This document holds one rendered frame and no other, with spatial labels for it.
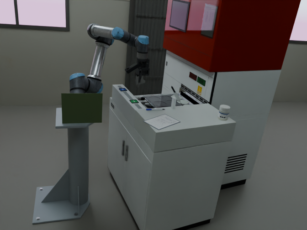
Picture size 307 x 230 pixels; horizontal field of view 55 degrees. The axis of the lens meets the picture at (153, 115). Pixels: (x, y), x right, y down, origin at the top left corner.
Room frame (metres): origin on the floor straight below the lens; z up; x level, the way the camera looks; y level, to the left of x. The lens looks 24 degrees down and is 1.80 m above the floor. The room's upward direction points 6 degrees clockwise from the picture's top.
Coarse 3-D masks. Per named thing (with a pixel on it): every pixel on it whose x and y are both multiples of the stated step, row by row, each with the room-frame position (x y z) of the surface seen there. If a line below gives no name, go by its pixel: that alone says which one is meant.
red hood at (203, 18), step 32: (192, 0) 2.50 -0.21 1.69; (224, 0) 2.16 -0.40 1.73; (256, 0) 2.29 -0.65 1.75; (288, 0) 2.43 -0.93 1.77; (192, 32) 2.44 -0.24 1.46; (224, 32) 2.19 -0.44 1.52; (256, 32) 2.32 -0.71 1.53; (288, 32) 2.48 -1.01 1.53; (224, 64) 2.21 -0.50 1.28; (256, 64) 2.36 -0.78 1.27
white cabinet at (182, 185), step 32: (128, 128) 1.99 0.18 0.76; (128, 160) 1.94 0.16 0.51; (160, 160) 1.61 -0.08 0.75; (192, 160) 1.73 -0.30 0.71; (224, 160) 1.86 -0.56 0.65; (128, 192) 1.90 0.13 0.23; (160, 192) 1.63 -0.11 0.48; (192, 192) 1.75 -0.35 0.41; (160, 224) 1.65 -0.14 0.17; (192, 224) 1.82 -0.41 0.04
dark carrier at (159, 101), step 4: (148, 96) 2.36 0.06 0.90; (152, 96) 2.37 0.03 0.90; (156, 96) 2.38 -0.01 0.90; (160, 96) 2.39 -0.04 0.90; (164, 96) 2.40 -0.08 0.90; (168, 96) 2.41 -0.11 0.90; (152, 100) 2.27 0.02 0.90; (156, 100) 2.28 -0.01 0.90; (160, 100) 2.29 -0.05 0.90; (164, 100) 2.30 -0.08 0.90; (168, 100) 2.31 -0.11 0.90; (176, 100) 2.33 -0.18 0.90; (156, 104) 2.20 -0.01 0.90; (160, 104) 2.21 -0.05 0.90; (164, 104) 2.22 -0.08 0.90; (168, 104) 2.23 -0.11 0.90; (176, 104) 2.25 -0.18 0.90; (180, 104) 2.26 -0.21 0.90; (184, 104) 2.27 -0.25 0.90; (188, 104) 2.28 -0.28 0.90; (192, 104) 2.29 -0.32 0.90
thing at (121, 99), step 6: (120, 84) 2.41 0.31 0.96; (114, 90) 2.33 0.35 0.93; (114, 96) 2.33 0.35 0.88; (120, 96) 2.19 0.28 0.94; (126, 96) 2.15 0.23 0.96; (132, 96) 2.16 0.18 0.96; (114, 102) 2.32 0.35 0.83; (120, 102) 2.19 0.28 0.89; (126, 102) 2.07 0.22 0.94; (120, 108) 2.18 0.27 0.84; (126, 108) 2.06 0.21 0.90; (132, 108) 1.95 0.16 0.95; (138, 108) 1.95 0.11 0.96; (144, 108) 1.95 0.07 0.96; (126, 114) 2.05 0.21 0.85; (132, 114) 1.94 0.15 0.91; (132, 120) 1.93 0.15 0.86
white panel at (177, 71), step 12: (168, 60) 2.85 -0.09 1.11; (180, 60) 2.64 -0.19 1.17; (168, 72) 2.82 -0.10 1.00; (180, 72) 2.62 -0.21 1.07; (192, 72) 2.44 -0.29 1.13; (204, 72) 2.29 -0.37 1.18; (216, 72) 2.19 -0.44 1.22; (168, 84) 2.79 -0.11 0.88; (180, 84) 2.59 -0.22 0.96; (192, 84) 2.42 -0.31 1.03; (204, 96) 2.24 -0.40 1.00
